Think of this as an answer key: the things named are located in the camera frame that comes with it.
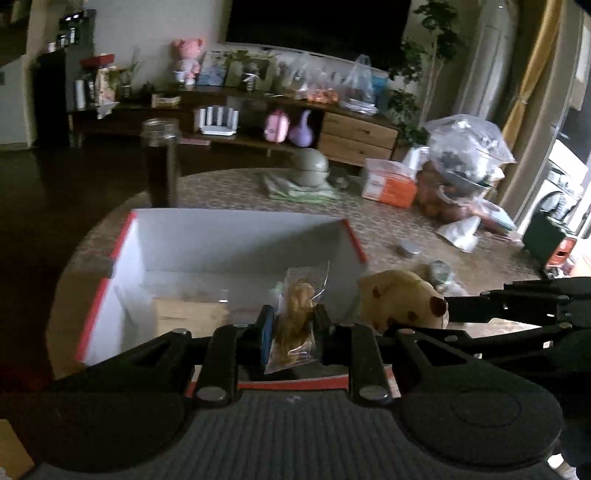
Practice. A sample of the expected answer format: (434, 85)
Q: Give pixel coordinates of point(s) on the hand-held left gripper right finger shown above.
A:
(322, 330)

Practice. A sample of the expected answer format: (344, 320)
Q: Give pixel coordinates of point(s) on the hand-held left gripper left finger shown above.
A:
(267, 334)

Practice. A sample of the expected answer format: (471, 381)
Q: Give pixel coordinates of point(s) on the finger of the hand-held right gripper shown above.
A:
(517, 347)
(517, 300)

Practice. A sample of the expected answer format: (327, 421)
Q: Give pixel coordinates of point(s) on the clear snack packet white label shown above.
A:
(295, 314)

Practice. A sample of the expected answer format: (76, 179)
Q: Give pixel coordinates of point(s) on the tan plush toy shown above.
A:
(397, 295)

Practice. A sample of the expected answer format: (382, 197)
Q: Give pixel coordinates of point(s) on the white cardboard box red edge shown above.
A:
(221, 244)

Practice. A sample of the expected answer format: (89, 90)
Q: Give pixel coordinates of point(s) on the dark green bin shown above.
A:
(545, 240)

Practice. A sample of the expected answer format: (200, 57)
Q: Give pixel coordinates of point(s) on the small glass jar metal lid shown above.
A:
(441, 274)

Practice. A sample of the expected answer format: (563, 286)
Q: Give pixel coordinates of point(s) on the stack of colourful booklets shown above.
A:
(498, 219)

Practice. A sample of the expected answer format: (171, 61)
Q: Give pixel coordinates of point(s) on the crumpled white tissue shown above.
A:
(459, 233)

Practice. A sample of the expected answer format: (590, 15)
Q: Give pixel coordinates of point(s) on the round silver tin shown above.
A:
(410, 249)

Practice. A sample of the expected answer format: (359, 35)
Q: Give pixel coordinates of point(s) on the white washing machine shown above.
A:
(556, 184)

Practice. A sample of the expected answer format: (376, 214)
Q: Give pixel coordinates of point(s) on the folded green and white cloth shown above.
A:
(300, 194)

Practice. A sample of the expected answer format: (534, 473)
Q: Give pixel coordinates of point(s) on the small clear glass object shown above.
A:
(341, 183)

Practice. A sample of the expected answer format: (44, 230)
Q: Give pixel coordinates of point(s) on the large clear zip bag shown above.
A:
(466, 147)

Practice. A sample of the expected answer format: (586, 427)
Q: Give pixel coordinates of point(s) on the orange and white tissue pack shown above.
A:
(392, 184)

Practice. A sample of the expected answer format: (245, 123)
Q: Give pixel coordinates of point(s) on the wooden media cabinet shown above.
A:
(355, 136)

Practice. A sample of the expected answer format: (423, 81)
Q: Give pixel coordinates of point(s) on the purple toy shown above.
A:
(302, 134)

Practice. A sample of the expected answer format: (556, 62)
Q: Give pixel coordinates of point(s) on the tall glass jar dark liquid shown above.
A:
(160, 166)

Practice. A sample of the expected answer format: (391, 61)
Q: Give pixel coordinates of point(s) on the pink toy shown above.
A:
(277, 127)

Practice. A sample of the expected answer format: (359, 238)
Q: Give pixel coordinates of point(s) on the white router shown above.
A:
(217, 121)

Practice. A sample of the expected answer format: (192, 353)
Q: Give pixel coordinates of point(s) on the yellow curtain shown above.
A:
(531, 69)

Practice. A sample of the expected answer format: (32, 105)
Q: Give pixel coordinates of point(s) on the white standing air conditioner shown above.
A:
(485, 55)

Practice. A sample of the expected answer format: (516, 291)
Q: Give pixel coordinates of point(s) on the clear plastic bag orange contents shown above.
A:
(309, 81)

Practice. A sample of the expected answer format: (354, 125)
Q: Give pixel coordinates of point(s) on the green indoor tree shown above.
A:
(429, 55)

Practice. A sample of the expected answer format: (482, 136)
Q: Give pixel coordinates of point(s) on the black television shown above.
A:
(318, 27)

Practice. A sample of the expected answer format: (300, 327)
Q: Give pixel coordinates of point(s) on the silver cylinder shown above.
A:
(81, 94)

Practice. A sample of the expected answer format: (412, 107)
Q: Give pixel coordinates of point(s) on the red tray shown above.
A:
(98, 60)

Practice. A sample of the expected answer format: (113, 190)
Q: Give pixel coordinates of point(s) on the dark tall cabinet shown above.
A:
(48, 97)

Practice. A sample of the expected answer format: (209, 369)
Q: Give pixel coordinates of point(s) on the photo frame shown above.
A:
(251, 71)

